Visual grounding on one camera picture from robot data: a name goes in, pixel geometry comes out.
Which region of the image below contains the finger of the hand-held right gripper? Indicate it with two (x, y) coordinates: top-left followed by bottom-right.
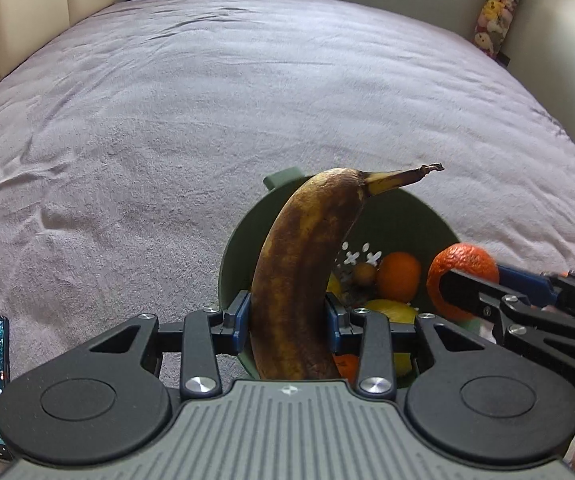
(496, 262), (569, 307)
(439, 268), (519, 331)

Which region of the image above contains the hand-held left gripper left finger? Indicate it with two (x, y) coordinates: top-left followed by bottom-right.
(88, 290), (253, 400)

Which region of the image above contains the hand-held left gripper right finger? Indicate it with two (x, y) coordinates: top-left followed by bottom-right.
(324, 293), (499, 397)

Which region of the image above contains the orange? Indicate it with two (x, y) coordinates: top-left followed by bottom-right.
(332, 354), (359, 384)
(376, 252), (423, 304)
(426, 242), (501, 324)

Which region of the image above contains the green apple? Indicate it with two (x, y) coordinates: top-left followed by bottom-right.
(365, 299), (421, 379)

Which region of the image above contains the overripe brown banana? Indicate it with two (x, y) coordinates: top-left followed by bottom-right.
(250, 162), (445, 382)

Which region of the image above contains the green colander basket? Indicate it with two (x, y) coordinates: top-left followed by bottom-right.
(218, 167), (481, 388)

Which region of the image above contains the brown kiwi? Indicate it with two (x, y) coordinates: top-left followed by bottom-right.
(353, 262), (379, 286)

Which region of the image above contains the lilac bed blanket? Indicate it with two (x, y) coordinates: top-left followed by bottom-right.
(0, 0), (575, 480)

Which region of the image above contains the hanging plush toy organizer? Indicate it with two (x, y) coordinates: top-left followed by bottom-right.
(474, 0), (529, 59)

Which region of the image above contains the beige padded headboard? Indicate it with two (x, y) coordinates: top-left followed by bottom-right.
(0, 0), (118, 82)

